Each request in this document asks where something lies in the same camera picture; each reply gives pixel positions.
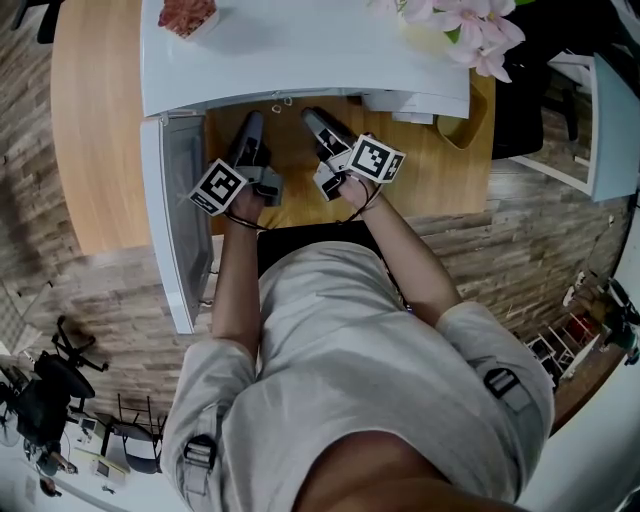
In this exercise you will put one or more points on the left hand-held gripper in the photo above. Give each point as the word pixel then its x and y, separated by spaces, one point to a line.
pixel 218 187

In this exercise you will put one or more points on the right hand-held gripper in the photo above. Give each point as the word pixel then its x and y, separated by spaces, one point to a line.
pixel 374 159

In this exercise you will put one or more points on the white microwave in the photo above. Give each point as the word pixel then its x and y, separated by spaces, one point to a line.
pixel 300 60

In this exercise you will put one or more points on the person's left forearm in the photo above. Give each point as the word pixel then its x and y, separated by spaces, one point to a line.
pixel 236 285

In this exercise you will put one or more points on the person's right forearm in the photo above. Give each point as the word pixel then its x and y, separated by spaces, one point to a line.
pixel 410 260

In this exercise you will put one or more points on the white microwave door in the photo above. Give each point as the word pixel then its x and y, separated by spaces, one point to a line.
pixel 185 210

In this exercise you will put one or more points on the person's right hand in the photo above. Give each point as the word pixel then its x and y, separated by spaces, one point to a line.
pixel 360 192

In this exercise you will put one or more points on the person's left hand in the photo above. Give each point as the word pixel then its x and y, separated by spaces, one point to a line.
pixel 248 209

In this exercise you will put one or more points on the small metal rings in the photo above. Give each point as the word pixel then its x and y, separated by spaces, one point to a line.
pixel 281 104

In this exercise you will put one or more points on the white paper stack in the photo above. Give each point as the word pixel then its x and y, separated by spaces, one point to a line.
pixel 400 106

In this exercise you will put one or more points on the black stool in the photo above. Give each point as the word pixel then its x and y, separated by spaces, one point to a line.
pixel 280 245

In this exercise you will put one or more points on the pink flowers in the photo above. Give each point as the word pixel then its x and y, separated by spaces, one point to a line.
pixel 475 30

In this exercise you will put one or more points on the person's gray shirt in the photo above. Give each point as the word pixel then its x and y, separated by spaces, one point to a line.
pixel 350 360

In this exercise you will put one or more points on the white side table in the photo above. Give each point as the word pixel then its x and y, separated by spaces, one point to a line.
pixel 612 130

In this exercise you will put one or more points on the black office chair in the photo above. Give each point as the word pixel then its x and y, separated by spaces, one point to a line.
pixel 57 380

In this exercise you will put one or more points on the white shelf rack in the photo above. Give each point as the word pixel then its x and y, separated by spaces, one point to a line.
pixel 560 345

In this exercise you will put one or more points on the black folding chair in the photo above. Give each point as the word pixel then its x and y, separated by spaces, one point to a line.
pixel 135 440

